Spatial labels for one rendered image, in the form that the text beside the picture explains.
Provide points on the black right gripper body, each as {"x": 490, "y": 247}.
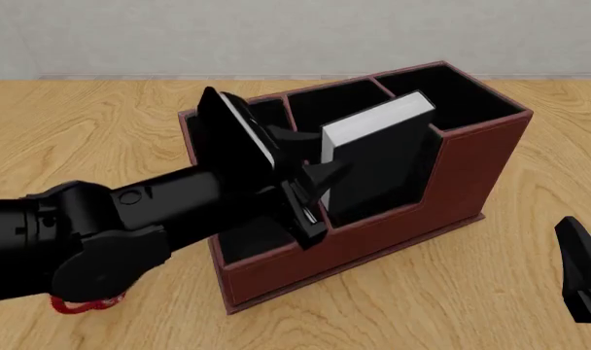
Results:
{"x": 589, "y": 304}

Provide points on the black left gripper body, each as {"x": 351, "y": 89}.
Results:
{"x": 302, "y": 218}

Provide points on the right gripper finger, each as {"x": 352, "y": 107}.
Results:
{"x": 584, "y": 255}

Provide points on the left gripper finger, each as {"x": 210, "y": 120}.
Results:
{"x": 295, "y": 140}
{"x": 324, "y": 176}

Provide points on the black book with white pages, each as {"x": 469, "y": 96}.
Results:
{"x": 383, "y": 164}

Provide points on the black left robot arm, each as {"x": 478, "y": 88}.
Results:
{"x": 179, "y": 204}

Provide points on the red-brown desk caddy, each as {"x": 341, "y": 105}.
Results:
{"x": 470, "y": 175}

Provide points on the flat plate on black stalk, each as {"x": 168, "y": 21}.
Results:
{"x": 213, "y": 120}

